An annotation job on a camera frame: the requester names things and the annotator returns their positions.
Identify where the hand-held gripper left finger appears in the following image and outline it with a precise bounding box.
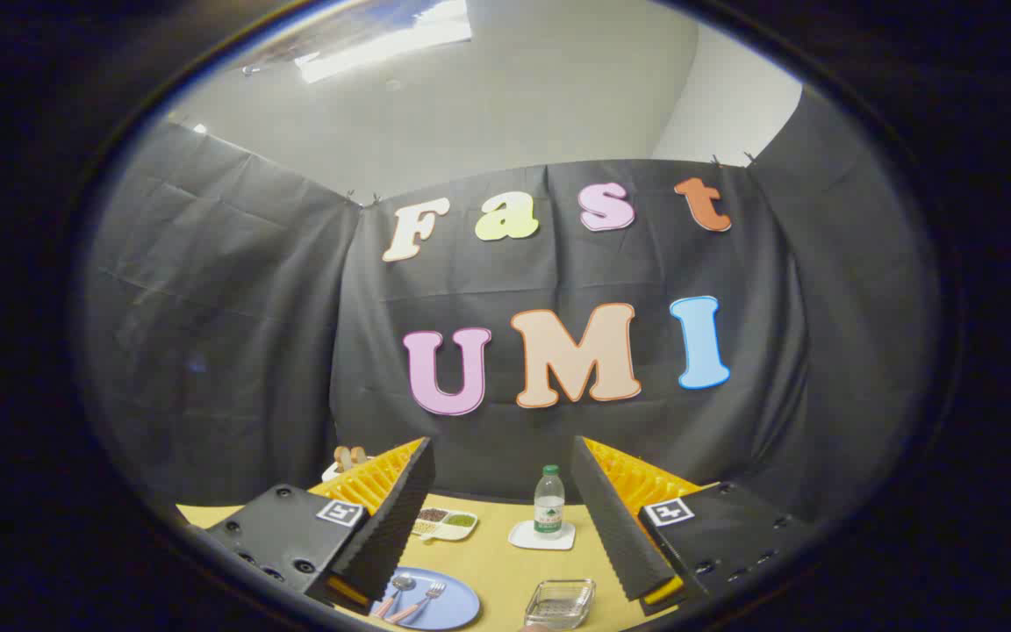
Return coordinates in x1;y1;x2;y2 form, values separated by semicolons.
204;437;436;615

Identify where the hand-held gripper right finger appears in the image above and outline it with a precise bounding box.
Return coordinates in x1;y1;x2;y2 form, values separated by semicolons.
570;435;814;615

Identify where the spoon with red checked handle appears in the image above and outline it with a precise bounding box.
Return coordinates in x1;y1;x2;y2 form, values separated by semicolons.
374;575;417;618

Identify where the fork with red checked handle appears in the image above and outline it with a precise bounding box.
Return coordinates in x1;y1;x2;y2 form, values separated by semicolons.
385;583;447;625

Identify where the white divided snack dish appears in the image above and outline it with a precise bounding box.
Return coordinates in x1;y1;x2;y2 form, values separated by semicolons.
409;506;479;542

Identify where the clear water bottle green cap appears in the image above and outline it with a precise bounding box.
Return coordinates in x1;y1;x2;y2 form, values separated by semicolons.
534;465;566;535

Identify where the cream white toaster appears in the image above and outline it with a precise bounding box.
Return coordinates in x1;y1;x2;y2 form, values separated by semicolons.
321;455;376;484

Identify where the white square coaster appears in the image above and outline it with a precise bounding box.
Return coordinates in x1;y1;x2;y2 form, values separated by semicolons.
507;520;577;551

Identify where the clear box with metal drainer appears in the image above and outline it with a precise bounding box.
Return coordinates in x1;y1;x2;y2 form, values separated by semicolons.
524;578;597;630

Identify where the blue round plate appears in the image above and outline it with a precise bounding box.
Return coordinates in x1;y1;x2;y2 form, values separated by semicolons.
368;566;481;631

